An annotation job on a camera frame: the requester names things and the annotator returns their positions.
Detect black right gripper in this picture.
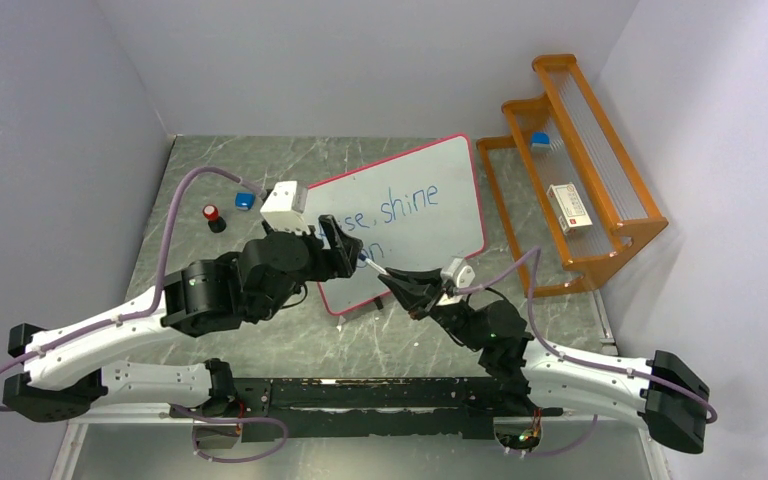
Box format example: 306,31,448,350
381,266,485,351

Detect pink framed whiteboard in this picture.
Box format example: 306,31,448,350
303,133,488,317

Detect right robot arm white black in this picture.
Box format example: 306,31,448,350
378,269,714,454

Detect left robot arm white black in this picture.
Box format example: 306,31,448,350
2,215,363,423

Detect blue eraser on table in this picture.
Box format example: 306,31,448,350
234,192,257,211

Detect red capped black bottle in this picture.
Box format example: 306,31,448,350
202,204,227,234

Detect white red small box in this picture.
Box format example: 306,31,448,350
547,183,593,235

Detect orange wooden tiered rack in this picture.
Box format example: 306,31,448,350
476,54,668,297

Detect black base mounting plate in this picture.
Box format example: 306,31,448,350
194,377,539,440

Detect blue eraser on rack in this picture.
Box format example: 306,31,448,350
529,131,552,155

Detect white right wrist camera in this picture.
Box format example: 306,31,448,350
437,257,476,306

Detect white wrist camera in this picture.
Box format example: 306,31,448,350
260,181,310,235
437,257,476,306

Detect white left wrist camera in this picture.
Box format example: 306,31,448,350
260,181,310,235

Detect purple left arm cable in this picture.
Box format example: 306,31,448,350
0,166,269,413

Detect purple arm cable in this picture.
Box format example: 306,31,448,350
456,246,719,425
0,166,269,413

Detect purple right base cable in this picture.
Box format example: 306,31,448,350
503,413,601,460

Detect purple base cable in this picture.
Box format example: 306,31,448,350
171,404,291,464
503,413,601,460

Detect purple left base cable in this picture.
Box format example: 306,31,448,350
171,404,291,464

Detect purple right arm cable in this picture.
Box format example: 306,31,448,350
456,246,719,425

